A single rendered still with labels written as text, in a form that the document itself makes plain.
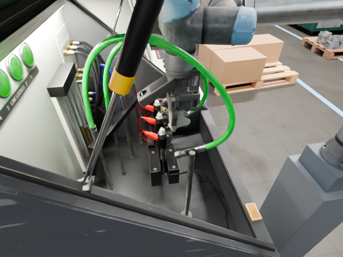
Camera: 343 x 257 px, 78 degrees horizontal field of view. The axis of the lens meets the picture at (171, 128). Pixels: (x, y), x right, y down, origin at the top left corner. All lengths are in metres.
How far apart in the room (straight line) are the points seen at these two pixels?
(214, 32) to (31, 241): 0.47
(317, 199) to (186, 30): 0.85
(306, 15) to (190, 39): 0.30
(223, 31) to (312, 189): 0.79
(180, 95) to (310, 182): 0.73
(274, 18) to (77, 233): 0.61
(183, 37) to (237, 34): 0.11
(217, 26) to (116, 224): 0.40
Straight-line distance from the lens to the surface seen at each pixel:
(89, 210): 0.30
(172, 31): 0.49
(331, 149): 1.04
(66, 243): 0.37
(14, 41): 0.46
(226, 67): 2.85
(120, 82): 0.19
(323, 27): 6.21
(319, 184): 1.09
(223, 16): 0.49
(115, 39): 0.46
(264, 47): 3.63
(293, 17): 0.66
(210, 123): 0.96
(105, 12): 0.87
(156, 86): 0.55
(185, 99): 0.56
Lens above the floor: 1.55
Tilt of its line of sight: 41 degrees down
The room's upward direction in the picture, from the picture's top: straight up
